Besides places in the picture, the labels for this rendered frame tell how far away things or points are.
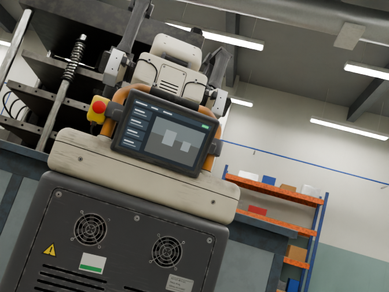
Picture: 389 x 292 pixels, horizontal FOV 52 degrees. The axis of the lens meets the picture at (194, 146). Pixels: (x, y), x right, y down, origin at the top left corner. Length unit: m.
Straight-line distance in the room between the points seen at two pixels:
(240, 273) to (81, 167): 1.10
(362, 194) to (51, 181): 8.34
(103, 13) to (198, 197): 2.12
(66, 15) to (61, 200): 2.12
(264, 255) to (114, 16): 1.92
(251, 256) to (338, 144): 7.37
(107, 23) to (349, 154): 7.07
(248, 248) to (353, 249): 7.07
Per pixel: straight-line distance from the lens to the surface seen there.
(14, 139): 2.31
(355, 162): 9.22
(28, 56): 3.14
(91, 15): 3.04
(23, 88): 3.03
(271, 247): 2.00
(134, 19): 1.88
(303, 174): 8.90
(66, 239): 1.10
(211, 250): 1.15
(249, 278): 1.99
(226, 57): 2.06
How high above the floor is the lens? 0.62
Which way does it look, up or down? 13 degrees up
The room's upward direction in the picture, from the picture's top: 17 degrees clockwise
